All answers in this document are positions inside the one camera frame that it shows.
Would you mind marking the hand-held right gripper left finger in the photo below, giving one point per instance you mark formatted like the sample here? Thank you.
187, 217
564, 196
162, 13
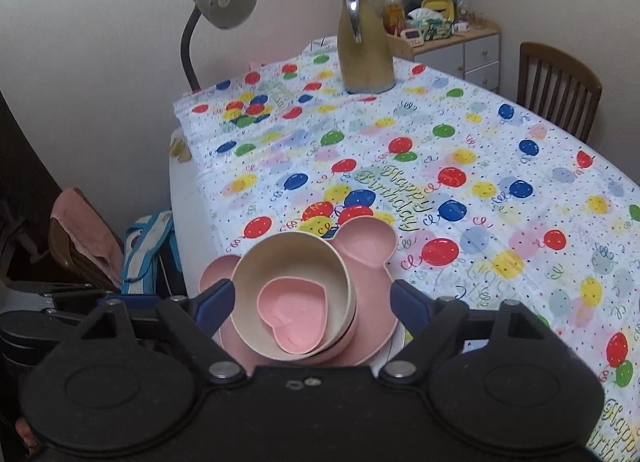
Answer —
215, 307

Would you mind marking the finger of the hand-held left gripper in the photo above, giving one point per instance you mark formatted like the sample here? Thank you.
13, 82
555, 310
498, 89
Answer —
130, 301

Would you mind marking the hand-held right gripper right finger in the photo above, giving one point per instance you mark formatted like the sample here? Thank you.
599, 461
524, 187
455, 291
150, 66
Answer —
412, 304

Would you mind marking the pink bear-shaped plate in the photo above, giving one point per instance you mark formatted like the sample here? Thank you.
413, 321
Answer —
370, 247

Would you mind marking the pink heart-shaped dish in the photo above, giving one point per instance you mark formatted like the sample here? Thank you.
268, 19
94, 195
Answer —
295, 312

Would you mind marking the pink bowl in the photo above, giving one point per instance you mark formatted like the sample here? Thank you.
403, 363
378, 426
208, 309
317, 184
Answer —
334, 348

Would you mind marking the cream bowl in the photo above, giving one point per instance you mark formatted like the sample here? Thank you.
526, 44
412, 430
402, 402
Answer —
300, 257

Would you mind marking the blue and white bag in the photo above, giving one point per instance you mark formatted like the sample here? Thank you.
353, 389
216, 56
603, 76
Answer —
147, 252

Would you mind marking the pink towel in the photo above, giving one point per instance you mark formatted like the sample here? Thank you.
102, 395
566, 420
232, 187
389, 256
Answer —
87, 232

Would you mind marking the balloon print tablecloth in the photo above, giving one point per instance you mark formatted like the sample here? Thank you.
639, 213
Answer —
500, 242

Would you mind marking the yellow tape piece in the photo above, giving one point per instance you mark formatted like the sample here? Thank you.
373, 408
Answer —
180, 150

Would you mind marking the gold thermos jug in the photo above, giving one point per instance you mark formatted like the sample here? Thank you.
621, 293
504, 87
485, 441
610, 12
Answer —
365, 51

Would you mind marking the white drawer cabinet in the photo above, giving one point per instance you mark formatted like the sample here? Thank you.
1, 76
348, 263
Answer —
475, 54

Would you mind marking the wooden chair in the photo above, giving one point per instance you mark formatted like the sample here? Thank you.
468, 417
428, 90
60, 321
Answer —
555, 86

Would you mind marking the small digital clock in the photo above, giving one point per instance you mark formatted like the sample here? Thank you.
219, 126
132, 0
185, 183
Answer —
412, 35

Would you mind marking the green tissue box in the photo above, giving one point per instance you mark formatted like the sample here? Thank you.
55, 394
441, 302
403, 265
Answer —
435, 27

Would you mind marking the yellow box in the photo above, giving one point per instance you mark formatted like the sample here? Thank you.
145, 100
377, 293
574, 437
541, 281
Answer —
437, 9

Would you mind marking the grey desk lamp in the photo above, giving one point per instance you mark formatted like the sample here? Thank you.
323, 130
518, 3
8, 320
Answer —
230, 1

